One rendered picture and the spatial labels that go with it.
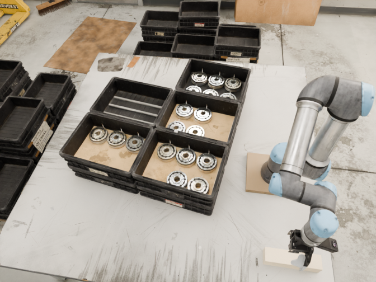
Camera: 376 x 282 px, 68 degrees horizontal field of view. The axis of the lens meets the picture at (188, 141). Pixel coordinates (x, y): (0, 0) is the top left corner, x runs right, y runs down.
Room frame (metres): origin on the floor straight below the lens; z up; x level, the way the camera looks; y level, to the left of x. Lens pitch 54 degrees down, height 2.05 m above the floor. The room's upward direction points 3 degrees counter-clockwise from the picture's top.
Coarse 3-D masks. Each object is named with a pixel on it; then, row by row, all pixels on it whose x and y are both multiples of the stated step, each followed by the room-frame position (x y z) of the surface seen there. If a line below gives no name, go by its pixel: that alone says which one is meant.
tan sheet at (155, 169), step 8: (160, 144) 0.88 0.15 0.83; (152, 160) 0.78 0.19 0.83; (152, 168) 0.73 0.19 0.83; (160, 168) 0.73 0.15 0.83; (168, 168) 0.72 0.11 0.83; (176, 168) 0.72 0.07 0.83; (184, 168) 0.72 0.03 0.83; (192, 168) 0.71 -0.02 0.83; (216, 168) 0.71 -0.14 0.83; (152, 176) 0.68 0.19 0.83; (160, 176) 0.68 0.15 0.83; (192, 176) 0.67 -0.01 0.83; (200, 176) 0.67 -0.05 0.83; (208, 176) 0.66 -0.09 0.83; (216, 176) 0.66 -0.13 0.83; (208, 192) 0.58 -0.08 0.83
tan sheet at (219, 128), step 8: (176, 104) 1.17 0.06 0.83; (216, 112) 1.08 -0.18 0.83; (168, 120) 1.04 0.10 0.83; (176, 120) 1.04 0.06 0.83; (184, 120) 1.04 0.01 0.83; (192, 120) 1.03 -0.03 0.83; (216, 120) 1.02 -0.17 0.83; (224, 120) 1.02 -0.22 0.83; (232, 120) 1.02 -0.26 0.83; (208, 128) 0.97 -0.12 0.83; (216, 128) 0.97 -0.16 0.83; (224, 128) 0.96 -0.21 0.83; (208, 136) 0.92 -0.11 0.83; (216, 136) 0.91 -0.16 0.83; (224, 136) 0.91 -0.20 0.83
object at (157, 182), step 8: (152, 136) 0.86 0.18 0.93; (184, 136) 0.85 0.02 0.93; (216, 144) 0.79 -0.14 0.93; (224, 144) 0.78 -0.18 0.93; (144, 152) 0.76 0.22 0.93; (224, 152) 0.74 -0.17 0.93; (224, 160) 0.69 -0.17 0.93; (136, 168) 0.67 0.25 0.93; (136, 176) 0.63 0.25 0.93; (144, 176) 0.63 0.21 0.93; (160, 184) 0.59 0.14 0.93; (168, 184) 0.58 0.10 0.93; (216, 184) 0.57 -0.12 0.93; (184, 192) 0.55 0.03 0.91; (192, 192) 0.53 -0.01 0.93; (200, 192) 0.53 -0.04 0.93
